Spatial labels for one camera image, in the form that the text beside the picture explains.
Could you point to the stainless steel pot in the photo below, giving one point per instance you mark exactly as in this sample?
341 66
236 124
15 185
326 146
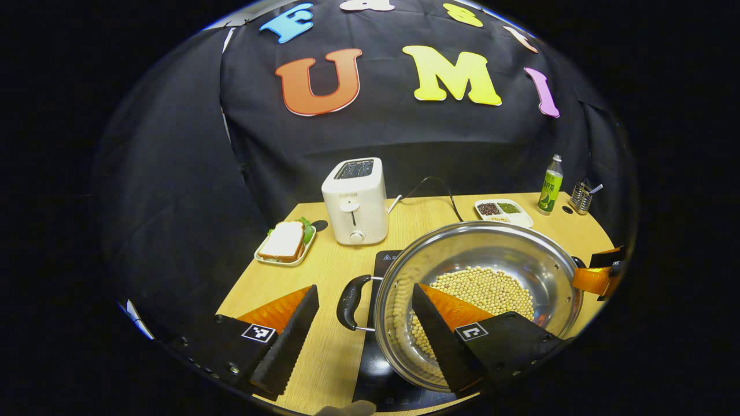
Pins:
462 248

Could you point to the white toaster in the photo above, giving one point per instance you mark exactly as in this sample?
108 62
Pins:
355 202

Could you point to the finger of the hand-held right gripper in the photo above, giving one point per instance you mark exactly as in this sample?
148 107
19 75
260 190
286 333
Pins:
589 279
607 258

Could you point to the white divided bean plate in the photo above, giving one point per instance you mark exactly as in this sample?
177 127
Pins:
506 212

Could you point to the pile of yellow soybeans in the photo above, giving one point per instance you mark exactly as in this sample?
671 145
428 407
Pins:
491 289

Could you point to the black induction cooktop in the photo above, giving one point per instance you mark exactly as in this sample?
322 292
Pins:
376 372

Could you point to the green label drink bottle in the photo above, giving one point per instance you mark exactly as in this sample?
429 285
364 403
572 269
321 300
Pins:
550 190

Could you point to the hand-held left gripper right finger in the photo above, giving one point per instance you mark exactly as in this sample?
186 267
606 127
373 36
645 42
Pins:
442 346

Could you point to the white bread sandwich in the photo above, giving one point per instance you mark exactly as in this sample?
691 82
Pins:
283 240

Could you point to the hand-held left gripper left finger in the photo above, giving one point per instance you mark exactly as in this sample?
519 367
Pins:
283 352

